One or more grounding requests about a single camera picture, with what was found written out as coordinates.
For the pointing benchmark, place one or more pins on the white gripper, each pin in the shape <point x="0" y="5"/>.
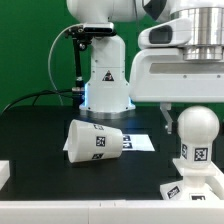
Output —
<point x="162" y="75"/>

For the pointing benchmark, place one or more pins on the white lamp bulb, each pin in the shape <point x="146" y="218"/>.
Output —
<point x="198" y="126"/>

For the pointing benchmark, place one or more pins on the white lamp base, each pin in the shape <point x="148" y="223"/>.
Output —
<point x="194" y="184"/>

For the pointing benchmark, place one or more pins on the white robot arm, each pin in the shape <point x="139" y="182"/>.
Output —
<point x="107" y="93"/>

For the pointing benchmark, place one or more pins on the white lamp shade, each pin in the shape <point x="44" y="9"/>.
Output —
<point x="80" y="130"/>

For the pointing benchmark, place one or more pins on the white paper with tags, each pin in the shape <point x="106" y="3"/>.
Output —
<point x="128" y="142"/>

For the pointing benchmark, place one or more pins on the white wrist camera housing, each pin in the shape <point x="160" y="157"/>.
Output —
<point x="176" y="32"/>

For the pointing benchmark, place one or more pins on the black camera on stand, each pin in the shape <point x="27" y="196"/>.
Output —
<point x="82" y="35"/>

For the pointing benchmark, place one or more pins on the white front rail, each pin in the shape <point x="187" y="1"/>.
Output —
<point x="112" y="212"/>

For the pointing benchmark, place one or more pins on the white left rail block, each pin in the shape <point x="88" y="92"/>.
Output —
<point x="4" y="172"/>

